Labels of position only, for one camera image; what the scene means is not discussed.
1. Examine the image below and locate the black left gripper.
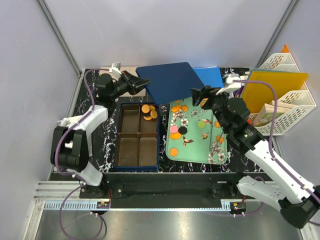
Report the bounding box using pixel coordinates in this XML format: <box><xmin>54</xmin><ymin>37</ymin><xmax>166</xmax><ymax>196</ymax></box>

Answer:
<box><xmin>109</xmin><ymin>70</ymin><xmax>151</xmax><ymax>100</ymax></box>

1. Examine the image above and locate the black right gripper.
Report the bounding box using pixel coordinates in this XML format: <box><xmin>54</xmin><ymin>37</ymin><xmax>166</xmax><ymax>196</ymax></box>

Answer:
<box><xmin>189</xmin><ymin>85</ymin><xmax>233</xmax><ymax>133</ymax></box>

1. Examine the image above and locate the blue tin lid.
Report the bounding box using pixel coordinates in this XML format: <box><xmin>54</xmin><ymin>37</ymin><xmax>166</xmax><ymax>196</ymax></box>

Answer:
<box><xmin>136</xmin><ymin>62</ymin><xmax>204</xmax><ymax>105</ymax></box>

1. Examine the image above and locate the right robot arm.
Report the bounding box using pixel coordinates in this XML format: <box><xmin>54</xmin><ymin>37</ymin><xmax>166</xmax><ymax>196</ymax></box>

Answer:
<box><xmin>191</xmin><ymin>86</ymin><xmax>320</xmax><ymax>229</ymax></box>

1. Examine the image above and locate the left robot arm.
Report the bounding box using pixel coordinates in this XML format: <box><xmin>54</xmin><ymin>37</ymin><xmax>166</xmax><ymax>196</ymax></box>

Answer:
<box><xmin>50</xmin><ymin>70</ymin><xmax>151</xmax><ymax>198</ymax></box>

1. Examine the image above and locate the tan cardboard sheet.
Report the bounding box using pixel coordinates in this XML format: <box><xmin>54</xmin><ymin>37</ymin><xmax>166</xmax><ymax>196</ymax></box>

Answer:
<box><xmin>119</xmin><ymin>66</ymin><xmax>147</xmax><ymax>97</ymax></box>

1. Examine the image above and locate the orange flower cookie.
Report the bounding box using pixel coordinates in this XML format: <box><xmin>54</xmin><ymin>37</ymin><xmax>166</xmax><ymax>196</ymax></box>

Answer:
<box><xmin>180</xmin><ymin>105</ymin><xmax>189</xmax><ymax>112</ymax></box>
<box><xmin>216</xmin><ymin>136</ymin><xmax>224</xmax><ymax>144</ymax></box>
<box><xmin>214</xmin><ymin>121</ymin><xmax>221</xmax><ymax>128</ymax></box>

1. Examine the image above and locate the green sandwich cookie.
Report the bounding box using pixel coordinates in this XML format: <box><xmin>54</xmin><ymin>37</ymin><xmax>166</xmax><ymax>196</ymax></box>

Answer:
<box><xmin>197</xmin><ymin>120</ymin><xmax>206</xmax><ymax>129</ymax></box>

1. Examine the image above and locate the blue folder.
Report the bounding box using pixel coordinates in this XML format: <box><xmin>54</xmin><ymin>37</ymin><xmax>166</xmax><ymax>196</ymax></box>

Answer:
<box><xmin>193</xmin><ymin>67</ymin><xmax>224</xmax><ymax>88</ymax></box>

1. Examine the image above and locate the orange fish cookie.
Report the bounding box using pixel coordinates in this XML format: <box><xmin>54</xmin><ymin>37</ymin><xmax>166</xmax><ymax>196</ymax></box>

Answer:
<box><xmin>171</xmin><ymin>105</ymin><xmax>182</xmax><ymax>113</ymax></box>

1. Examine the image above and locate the green floral serving tray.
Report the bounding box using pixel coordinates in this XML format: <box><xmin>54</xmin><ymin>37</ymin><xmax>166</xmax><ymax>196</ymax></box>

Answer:
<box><xmin>165</xmin><ymin>97</ymin><xmax>228</xmax><ymax>165</ymax></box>

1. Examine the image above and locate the pink sandwich cookie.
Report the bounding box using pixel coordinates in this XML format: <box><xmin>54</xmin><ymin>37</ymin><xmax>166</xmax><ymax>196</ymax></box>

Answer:
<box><xmin>169</xmin><ymin>125</ymin><xmax>179</xmax><ymax>134</ymax></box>

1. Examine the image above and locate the yellow fish cookie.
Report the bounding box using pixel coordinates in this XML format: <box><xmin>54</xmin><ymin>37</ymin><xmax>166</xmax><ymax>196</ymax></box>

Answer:
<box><xmin>169</xmin><ymin>132</ymin><xmax>182</xmax><ymax>140</ymax></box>

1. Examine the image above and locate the yellow folder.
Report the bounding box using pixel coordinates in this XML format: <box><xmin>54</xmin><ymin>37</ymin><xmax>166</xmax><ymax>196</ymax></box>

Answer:
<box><xmin>241</xmin><ymin>68</ymin><xmax>309</xmax><ymax>114</ymax></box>

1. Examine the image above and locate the blue cookie tin box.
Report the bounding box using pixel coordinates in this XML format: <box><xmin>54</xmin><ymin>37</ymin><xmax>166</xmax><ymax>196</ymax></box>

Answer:
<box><xmin>112</xmin><ymin>102</ymin><xmax>161</xmax><ymax>173</ymax></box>

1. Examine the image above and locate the plain orange round cookie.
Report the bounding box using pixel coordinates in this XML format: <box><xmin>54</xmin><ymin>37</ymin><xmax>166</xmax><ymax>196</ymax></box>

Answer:
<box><xmin>169</xmin><ymin>148</ymin><xmax>179</xmax><ymax>157</ymax></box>

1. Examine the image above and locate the green covered book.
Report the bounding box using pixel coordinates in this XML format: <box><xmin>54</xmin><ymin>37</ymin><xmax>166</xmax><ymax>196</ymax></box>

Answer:
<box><xmin>252</xmin><ymin>100</ymin><xmax>296</xmax><ymax>127</ymax></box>

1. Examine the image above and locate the white manual booklet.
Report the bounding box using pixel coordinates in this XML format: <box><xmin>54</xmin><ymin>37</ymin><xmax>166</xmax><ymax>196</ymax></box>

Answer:
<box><xmin>57</xmin><ymin>115</ymin><xmax>82</xmax><ymax>128</ymax></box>

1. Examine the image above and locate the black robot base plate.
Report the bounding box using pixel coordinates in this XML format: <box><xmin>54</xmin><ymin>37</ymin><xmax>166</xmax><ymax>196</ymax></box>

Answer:
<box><xmin>79</xmin><ymin>172</ymin><xmax>243</xmax><ymax>211</ymax></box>

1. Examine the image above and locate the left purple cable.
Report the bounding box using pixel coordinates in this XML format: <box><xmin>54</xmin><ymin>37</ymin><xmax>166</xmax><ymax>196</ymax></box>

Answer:
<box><xmin>54</xmin><ymin>67</ymin><xmax>113</xmax><ymax>238</ymax></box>

